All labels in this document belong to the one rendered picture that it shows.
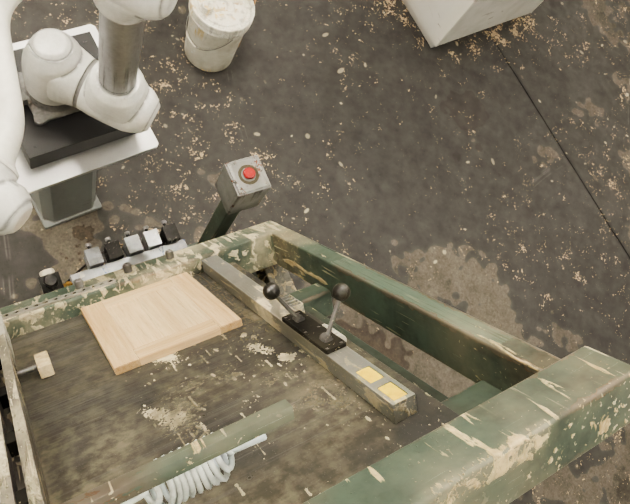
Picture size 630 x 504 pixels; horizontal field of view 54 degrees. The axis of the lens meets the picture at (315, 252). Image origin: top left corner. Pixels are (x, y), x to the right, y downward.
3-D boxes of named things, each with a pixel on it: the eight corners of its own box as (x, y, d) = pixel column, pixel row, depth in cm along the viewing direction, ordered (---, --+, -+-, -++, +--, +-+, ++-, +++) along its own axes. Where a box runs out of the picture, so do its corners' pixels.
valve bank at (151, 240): (176, 228, 220) (186, 204, 198) (191, 265, 217) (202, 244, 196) (29, 274, 199) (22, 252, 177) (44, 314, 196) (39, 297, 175)
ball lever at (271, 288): (303, 313, 141) (268, 276, 134) (311, 318, 138) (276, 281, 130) (291, 325, 140) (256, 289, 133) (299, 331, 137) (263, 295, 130)
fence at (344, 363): (219, 266, 188) (216, 254, 187) (417, 412, 110) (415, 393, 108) (203, 271, 186) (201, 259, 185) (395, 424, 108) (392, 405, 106)
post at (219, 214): (203, 250, 280) (240, 185, 213) (208, 262, 279) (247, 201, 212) (190, 254, 278) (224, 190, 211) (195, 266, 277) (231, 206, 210)
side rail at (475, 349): (293, 258, 201) (287, 227, 197) (583, 420, 110) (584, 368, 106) (277, 264, 199) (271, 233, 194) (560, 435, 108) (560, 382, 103)
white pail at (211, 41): (223, 19, 321) (244, -47, 279) (250, 66, 318) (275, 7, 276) (168, 34, 308) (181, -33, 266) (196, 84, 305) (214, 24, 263)
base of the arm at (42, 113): (-4, 79, 187) (-6, 70, 182) (67, 60, 197) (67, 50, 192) (24, 131, 186) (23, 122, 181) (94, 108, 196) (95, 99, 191)
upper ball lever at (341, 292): (327, 341, 131) (346, 282, 130) (336, 348, 128) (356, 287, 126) (312, 339, 129) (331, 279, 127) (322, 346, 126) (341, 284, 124)
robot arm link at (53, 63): (40, 50, 189) (36, 5, 169) (96, 79, 193) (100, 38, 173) (12, 90, 182) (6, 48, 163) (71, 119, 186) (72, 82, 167)
